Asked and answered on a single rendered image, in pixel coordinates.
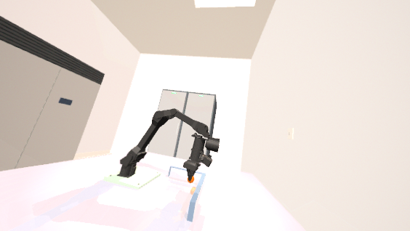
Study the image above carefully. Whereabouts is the translucent orange ball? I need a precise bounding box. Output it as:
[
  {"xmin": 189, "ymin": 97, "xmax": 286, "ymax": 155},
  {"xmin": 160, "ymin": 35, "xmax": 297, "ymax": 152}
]
[{"xmin": 190, "ymin": 187, "xmax": 196, "ymax": 195}]

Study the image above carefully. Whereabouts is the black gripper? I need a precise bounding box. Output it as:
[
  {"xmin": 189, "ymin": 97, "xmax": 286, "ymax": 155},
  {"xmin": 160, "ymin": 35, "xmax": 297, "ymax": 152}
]
[{"xmin": 183, "ymin": 146, "xmax": 204, "ymax": 181}]

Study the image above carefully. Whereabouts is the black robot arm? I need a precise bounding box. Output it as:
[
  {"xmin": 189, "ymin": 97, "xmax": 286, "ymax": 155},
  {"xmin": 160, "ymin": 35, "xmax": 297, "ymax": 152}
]
[{"xmin": 116, "ymin": 108, "xmax": 220, "ymax": 178}]

